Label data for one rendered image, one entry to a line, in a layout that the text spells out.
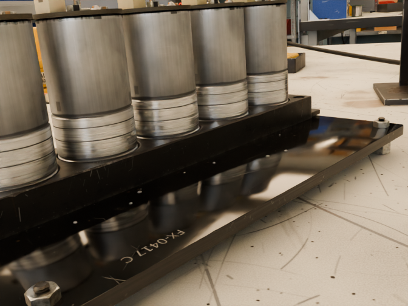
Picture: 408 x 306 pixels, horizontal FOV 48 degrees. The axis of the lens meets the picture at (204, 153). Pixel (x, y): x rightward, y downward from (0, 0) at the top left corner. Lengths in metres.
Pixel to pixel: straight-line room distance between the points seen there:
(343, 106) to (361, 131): 0.10
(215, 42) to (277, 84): 0.04
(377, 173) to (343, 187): 0.02
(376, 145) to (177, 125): 0.07
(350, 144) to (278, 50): 0.05
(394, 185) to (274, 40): 0.07
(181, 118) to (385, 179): 0.07
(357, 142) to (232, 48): 0.06
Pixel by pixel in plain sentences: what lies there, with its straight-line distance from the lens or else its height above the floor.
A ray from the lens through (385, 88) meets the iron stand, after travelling 0.32.
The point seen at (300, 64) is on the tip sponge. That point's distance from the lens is 0.47.
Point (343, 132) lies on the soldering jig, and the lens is 0.19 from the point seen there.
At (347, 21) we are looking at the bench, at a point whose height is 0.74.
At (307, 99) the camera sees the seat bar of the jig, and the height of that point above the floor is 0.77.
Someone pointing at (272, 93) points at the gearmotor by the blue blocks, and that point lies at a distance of 0.19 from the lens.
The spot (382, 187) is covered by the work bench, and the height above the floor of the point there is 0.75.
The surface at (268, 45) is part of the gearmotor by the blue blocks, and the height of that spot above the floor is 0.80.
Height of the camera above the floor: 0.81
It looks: 17 degrees down
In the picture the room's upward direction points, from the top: 4 degrees counter-clockwise
